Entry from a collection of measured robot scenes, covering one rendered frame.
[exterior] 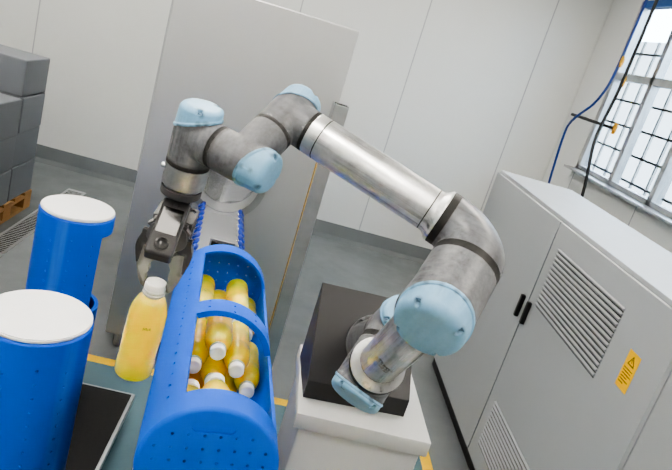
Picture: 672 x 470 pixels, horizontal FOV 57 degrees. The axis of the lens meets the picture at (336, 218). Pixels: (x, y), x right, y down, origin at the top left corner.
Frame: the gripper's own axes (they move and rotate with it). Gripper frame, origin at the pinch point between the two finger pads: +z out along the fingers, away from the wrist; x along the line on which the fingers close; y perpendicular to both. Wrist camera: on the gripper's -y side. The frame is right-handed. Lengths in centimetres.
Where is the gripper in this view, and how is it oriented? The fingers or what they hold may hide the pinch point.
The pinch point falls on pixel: (155, 285)
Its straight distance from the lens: 120.5
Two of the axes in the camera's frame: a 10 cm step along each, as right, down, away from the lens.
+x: -9.5, -3.0, -1.3
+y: 0.2, -4.3, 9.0
